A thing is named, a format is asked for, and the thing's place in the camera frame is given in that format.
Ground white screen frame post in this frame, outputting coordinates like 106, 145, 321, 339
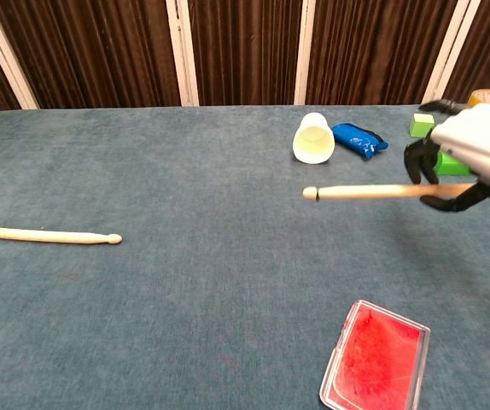
293, 0, 317, 106
0, 6, 40, 110
166, 0, 201, 107
421, 0, 483, 104

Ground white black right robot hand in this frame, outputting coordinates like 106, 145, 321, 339
403, 99, 490, 214

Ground white paper cup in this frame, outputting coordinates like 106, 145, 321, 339
292, 112, 336, 165

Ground blue felt table mat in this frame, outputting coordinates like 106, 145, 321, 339
0, 103, 490, 410

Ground pale wooden drumstick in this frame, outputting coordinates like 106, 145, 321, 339
0, 225, 123, 245
302, 183, 476, 202

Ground clear box with red filling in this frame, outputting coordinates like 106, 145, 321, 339
318, 299, 432, 410

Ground blue snack packet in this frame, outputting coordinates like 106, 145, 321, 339
332, 122, 389, 161

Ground small green cube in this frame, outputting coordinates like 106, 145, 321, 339
409, 113, 436, 139

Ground dark brown pleated curtain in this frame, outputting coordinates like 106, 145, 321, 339
0, 0, 490, 113

